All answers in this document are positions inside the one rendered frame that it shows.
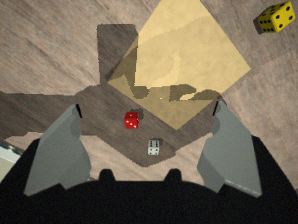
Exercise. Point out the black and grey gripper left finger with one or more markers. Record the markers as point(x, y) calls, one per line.
point(51, 164)

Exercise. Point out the red die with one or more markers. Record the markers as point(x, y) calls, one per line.
point(131, 120)

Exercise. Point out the grey die with black pips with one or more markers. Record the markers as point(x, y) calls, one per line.
point(153, 147)

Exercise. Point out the tan flat mat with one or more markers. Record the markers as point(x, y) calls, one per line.
point(179, 63)

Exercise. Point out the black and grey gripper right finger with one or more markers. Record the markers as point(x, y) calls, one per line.
point(237, 165)

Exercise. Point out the yellow die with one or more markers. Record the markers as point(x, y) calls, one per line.
point(277, 17)

